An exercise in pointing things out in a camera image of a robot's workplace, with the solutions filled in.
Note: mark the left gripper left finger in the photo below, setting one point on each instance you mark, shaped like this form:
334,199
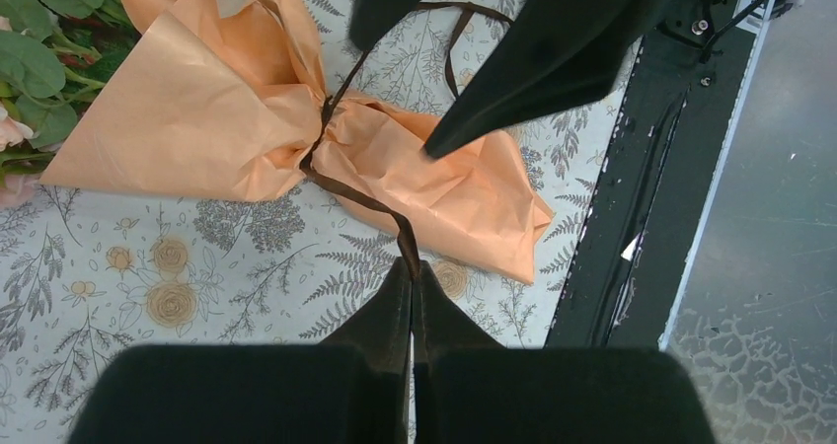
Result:
351,387

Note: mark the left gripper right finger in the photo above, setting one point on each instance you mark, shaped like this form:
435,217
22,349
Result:
471,389

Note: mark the peach wrapping paper sheet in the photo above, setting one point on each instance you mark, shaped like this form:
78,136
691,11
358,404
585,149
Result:
222,99

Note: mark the floral patterned table mat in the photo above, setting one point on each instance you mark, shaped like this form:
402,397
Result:
85,274

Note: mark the black mounting base rail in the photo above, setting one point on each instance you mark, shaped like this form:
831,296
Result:
647,204

